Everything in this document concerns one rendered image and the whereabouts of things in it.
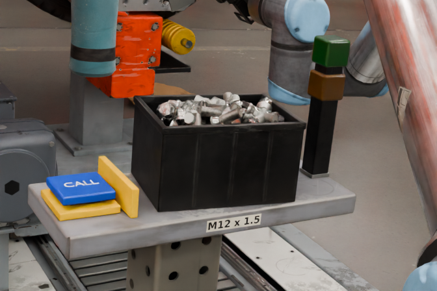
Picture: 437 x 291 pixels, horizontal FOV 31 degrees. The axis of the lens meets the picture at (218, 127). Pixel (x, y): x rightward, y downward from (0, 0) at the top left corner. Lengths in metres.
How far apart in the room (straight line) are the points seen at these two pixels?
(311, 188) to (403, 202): 1.22
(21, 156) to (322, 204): 0.55
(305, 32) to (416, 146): 0.75
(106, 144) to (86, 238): 0.92
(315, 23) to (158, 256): 0.62
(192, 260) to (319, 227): 1.05
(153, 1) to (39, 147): 0.43
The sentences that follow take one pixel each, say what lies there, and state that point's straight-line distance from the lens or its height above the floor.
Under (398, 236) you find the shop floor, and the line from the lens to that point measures 2.13.
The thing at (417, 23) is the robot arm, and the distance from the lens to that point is 0.83.
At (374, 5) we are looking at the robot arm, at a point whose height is 0.75.
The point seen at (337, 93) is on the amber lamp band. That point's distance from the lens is 1.15.
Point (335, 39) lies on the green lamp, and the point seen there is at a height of 0.66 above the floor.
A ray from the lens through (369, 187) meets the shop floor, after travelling 2.42.
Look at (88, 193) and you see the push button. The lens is 0.99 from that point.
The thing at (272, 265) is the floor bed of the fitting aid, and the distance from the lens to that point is 1.71.
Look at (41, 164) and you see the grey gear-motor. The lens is 1.41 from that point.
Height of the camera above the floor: 0.88
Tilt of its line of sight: 18 degrees down
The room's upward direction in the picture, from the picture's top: 5 degrees clockwise
